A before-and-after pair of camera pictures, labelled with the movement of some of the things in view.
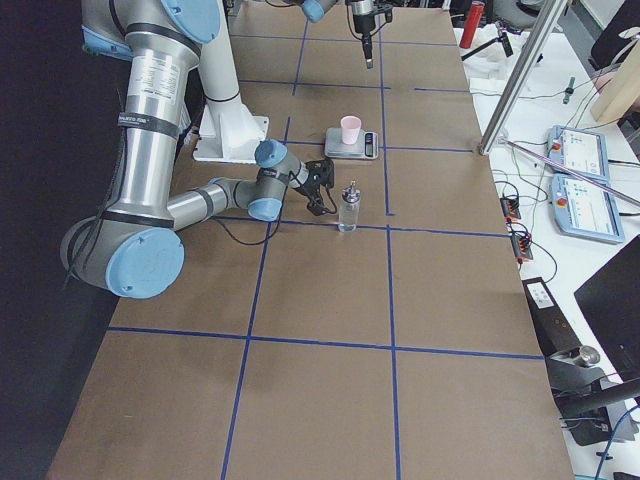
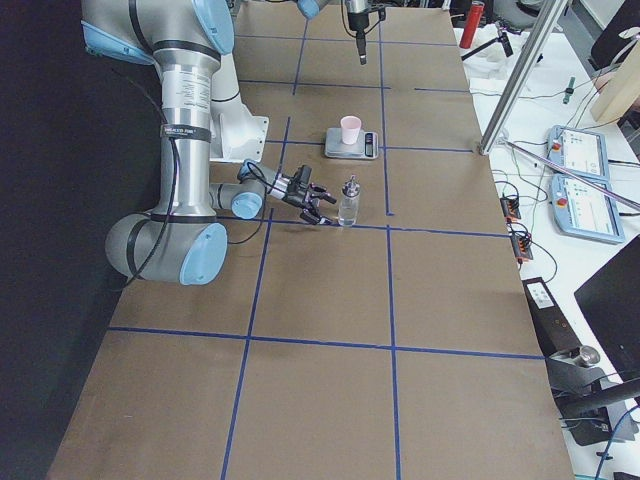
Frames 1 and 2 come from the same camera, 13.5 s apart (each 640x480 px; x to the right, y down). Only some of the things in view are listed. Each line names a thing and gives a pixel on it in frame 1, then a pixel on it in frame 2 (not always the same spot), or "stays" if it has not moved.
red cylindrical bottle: (471, 26) stays
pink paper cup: (350, 128) stays
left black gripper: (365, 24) → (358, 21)
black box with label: (553, 329) stays
